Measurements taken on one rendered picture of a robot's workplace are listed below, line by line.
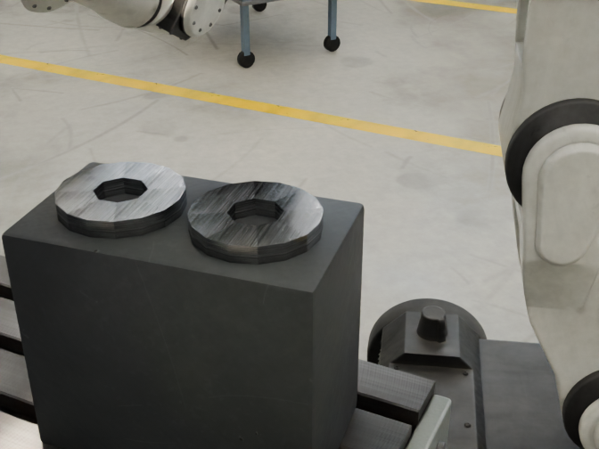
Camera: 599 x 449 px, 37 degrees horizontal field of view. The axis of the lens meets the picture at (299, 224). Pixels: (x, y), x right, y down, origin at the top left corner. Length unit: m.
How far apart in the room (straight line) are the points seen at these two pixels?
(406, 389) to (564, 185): 0.30
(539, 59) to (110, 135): 2.76
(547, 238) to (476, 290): 1.63
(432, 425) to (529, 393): 0.63
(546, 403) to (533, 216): 0.45
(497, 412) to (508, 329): 1.15
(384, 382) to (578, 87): 0.38
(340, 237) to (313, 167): 2.65
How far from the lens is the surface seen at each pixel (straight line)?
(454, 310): 1.47
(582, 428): 1.15
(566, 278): 1.03
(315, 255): 0.57
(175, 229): 0.61
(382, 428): 0.72
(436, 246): 2.79
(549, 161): 0.94
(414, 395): 0.76
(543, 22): 0.94
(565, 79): 0.96
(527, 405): 1.34
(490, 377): 1.38
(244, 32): 4.14
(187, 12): 1.08
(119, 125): 3.66
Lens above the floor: 1.43
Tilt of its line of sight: 30 degrees down
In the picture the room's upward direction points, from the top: straight up
